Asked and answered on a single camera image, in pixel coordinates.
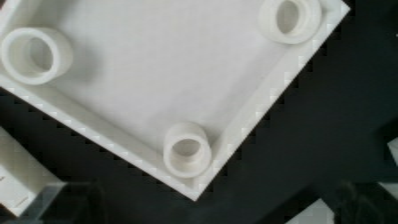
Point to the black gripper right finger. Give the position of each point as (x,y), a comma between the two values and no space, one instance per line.
(356,203)

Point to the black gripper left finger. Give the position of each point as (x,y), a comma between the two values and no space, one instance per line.
(69,204)

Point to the white square tabletop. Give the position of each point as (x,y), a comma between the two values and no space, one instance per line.
(175,64)

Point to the white L-shaped obstacle wall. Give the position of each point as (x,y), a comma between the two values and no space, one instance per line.
(30,184)

